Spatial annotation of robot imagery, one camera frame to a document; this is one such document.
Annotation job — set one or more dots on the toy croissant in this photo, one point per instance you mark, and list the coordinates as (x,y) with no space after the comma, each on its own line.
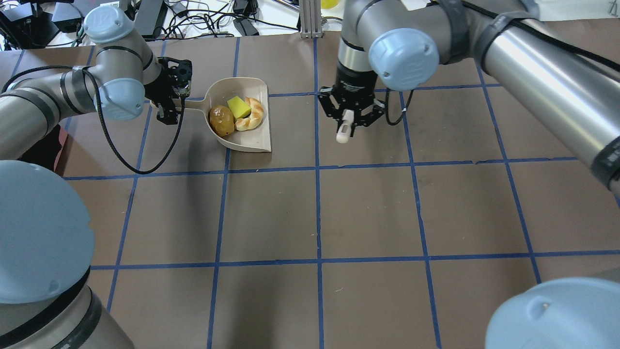
(253,120)

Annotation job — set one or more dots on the toy potato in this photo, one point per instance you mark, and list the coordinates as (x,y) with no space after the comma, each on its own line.
(221,120)

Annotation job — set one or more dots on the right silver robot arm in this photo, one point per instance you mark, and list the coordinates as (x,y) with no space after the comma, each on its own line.
(573,92)

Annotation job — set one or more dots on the beige plastic dustpan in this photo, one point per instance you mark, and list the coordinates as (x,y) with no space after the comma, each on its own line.
(257,140)

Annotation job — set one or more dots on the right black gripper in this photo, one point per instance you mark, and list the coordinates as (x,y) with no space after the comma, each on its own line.
(352,80)

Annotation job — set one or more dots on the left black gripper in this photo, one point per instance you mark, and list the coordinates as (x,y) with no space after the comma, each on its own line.
(158,88)

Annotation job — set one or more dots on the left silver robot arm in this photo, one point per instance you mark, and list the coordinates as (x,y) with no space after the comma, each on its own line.
(47,244)

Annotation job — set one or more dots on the white hand brush black bristles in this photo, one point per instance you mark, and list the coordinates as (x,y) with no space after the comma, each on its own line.
(346,127)

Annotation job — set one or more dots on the aluminium frame post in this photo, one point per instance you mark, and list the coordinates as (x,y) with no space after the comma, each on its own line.
(310,19)

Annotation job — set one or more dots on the yellow sponge block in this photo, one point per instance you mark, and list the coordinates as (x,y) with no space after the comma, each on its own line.
(239,108)

